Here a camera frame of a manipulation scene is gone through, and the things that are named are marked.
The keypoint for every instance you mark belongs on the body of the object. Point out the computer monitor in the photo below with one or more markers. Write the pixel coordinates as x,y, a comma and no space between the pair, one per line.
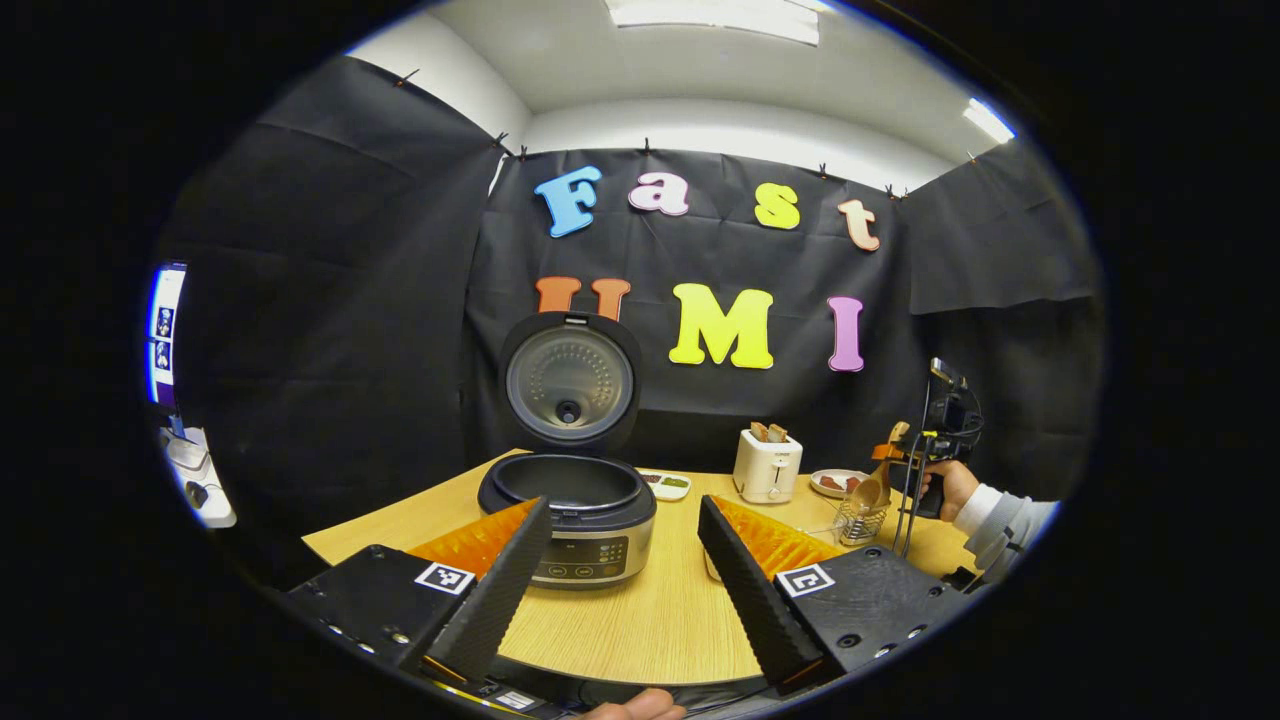
165,300

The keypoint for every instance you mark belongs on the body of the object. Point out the white case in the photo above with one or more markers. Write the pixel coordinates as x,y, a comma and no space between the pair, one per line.
185,455

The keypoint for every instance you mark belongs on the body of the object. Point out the white toaster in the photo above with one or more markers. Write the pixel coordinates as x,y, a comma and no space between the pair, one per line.
765,470

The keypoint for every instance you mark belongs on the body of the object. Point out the large ceiling light panel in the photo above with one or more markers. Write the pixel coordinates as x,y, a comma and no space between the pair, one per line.
710,20

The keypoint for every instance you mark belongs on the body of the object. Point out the white divided sauce dish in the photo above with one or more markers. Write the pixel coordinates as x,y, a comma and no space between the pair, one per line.
665,484

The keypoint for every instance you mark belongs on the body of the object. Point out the black rice cooker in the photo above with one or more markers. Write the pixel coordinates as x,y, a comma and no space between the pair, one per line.
600,520

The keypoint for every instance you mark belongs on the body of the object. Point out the small ceiling light panel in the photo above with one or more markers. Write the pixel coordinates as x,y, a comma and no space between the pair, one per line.
988,120

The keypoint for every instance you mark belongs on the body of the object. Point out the black computer mouse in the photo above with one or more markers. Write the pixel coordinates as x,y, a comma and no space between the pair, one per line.
197,494

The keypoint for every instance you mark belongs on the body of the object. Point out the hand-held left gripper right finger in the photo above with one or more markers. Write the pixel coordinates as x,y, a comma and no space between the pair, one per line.
760,610

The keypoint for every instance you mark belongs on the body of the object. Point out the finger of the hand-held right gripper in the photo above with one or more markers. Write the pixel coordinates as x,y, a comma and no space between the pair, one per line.
890,452

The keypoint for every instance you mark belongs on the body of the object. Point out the white side desk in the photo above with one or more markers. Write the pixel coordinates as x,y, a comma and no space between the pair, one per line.
215,515

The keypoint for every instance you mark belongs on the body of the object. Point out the white round plate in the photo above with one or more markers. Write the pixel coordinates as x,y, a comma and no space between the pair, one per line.
835,494

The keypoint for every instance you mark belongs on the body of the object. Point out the wooden spoon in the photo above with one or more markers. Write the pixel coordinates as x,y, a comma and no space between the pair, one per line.
868,492

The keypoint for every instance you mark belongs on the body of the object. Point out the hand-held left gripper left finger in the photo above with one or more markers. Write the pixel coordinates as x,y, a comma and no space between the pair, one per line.
500,600

